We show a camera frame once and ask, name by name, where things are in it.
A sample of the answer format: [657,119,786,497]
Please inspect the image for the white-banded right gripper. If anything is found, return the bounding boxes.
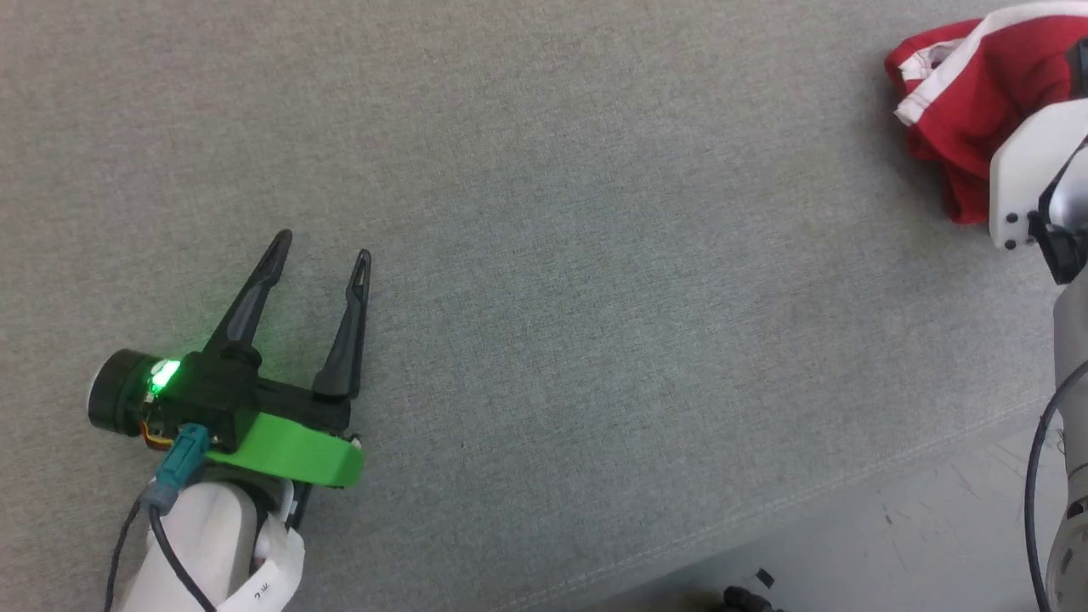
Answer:
[988,39,1088,286]

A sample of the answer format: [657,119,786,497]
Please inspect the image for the small black object on floor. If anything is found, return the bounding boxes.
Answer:
[721,568,785,612]

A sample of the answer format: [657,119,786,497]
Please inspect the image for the grey fabric sofa seat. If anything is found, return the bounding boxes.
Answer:
[0,0,1088,612]

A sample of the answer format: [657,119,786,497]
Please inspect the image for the black cable with teal plug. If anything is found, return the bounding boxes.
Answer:
[104,423,218,612]
[1023,360,1088,612]

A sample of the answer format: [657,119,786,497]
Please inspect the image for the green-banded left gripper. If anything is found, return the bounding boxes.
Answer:
[174,229,373,490]

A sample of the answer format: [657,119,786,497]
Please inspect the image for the red garment with white stripes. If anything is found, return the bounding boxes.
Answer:
[883,0,1088,227]

